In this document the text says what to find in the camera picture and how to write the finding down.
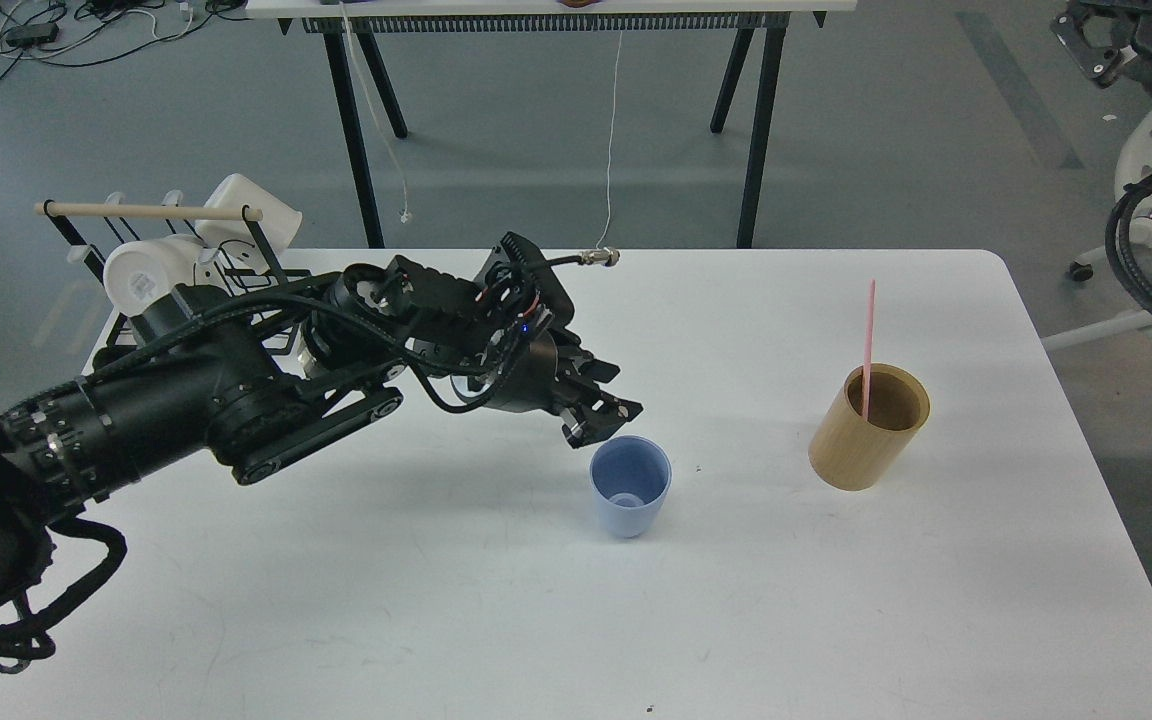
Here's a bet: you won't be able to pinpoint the floor cables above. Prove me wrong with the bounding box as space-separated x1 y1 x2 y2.
0 0 237 136

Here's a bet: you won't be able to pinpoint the bamboo cylinder holder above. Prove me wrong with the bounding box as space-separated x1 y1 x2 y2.
808 363 931 491

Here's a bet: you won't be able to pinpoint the blue plastic cup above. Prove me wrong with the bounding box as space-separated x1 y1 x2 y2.
588 435 673 539

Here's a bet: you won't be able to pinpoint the wooden rack dowel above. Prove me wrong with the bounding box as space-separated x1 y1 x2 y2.
35 200 264 222

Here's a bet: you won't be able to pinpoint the black wire cup rack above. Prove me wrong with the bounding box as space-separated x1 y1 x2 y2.
41 194 308 348

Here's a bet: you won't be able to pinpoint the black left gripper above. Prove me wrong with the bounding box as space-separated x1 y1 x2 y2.
414 325 644 447

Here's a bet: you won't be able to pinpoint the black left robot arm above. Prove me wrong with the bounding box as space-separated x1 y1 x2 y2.
0 243 643 674

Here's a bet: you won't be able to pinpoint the white office chair base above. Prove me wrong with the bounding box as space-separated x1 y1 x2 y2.
1041 94 1152 351

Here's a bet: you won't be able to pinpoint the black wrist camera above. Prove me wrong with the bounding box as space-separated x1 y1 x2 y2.
471 232 591 350

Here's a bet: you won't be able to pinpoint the white background table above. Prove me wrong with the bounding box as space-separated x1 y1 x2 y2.
241 1 859 249

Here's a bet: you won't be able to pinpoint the white cup lying sideways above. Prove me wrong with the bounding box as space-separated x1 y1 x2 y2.
103 234 218 316

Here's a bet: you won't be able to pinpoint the white hanging cord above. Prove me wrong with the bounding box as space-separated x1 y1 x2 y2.
594 30 626 250

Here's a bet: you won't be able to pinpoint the white cup on rack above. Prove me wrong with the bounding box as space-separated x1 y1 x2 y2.
198 173 303 252

